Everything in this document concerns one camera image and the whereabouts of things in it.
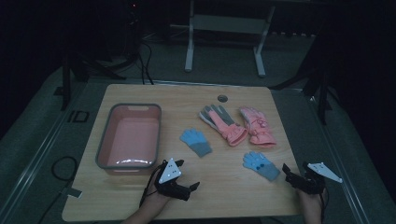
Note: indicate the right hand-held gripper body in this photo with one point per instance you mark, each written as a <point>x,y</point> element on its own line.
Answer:
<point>311,185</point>

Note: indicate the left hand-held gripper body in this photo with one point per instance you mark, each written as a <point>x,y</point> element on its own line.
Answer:
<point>169,172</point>

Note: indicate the plain blue knit glove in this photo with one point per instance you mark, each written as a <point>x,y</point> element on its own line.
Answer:
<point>194,141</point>

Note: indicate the blue knit glove with dots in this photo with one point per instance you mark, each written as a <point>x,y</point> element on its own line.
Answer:
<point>260,165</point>

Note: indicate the pink basin with grey rim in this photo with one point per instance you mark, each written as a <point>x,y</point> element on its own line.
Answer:
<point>130,140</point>

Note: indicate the pink glove with grey palm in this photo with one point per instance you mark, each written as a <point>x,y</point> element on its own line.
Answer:
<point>222,124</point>

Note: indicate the person's right hand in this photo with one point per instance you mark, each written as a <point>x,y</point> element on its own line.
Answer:
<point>311,200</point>

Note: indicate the person's left hand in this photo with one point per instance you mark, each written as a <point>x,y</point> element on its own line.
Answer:
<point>157,200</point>

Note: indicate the pink printed winter glove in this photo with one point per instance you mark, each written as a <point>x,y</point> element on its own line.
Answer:
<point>257,126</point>

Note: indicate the round table grommet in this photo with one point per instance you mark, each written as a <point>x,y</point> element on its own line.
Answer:
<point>222,98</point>

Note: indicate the black tripod stand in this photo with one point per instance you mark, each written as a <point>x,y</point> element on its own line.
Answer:
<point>77,68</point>
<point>317,84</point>

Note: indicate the grey tape piece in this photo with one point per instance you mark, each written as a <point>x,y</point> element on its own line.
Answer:
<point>71,192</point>

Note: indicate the dark equipment with red light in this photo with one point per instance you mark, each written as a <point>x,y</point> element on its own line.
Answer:
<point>133,28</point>

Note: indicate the white desk frame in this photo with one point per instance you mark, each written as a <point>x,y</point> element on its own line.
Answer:
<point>227,25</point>

